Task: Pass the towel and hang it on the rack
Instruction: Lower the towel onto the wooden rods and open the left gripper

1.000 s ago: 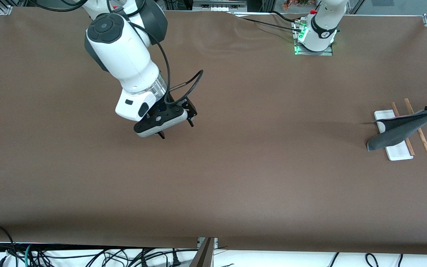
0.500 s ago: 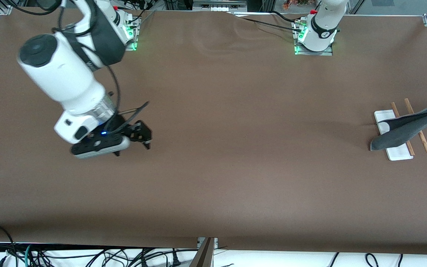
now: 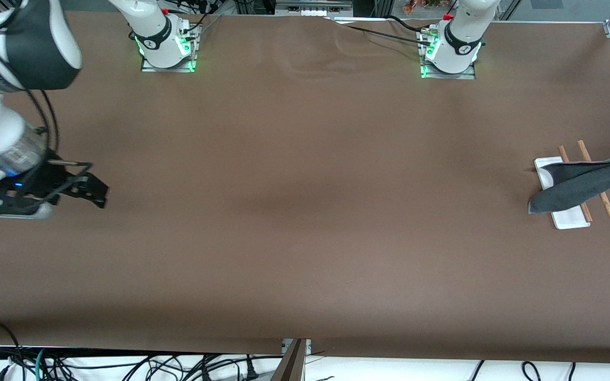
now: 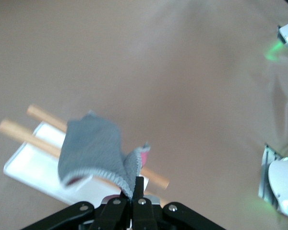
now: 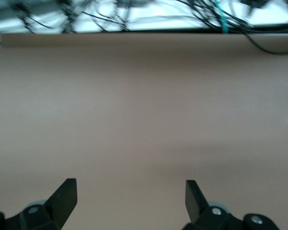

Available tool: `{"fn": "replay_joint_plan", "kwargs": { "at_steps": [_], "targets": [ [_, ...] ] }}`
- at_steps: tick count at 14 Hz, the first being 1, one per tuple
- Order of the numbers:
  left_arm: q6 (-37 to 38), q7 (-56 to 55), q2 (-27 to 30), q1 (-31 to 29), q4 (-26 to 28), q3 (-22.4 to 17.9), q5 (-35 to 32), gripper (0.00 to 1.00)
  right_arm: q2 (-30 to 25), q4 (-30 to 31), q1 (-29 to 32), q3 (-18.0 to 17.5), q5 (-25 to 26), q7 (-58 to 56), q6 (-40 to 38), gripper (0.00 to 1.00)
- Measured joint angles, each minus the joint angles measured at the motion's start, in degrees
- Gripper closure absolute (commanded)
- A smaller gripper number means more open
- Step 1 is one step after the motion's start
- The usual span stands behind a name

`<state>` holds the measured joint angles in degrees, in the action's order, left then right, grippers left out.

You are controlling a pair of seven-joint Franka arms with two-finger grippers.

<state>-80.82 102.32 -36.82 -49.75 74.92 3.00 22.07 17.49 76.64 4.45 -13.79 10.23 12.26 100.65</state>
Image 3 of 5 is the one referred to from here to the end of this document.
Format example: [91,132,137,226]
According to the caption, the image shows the grey towel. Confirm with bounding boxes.
[528,152,610,215]

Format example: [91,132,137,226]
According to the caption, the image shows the white rack base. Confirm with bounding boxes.
[534,157,591,230]

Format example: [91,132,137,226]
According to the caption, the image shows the brown table mat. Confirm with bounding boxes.
[0,10,610,366]

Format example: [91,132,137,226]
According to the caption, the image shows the orange red object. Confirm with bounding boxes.
[403,0,444,14]

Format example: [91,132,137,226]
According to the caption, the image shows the brown wooden beam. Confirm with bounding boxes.
[272,339,308,381]

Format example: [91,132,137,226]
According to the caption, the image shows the white power strip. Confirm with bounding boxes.
[276,0,353,17]

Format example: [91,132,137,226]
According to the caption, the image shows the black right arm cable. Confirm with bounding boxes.
[0,0,62,159]

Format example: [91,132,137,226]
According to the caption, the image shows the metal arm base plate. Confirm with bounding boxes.
[420,62,476,80]
[141,53,198,73]

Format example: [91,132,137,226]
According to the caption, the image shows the black base connector cable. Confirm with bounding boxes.
[170,0,222,39]

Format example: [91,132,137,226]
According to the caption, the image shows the small metal bracket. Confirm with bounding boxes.
[282,339,312,356]

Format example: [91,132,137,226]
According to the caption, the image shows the thin black cable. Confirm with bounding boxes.
[345,24,427,46]

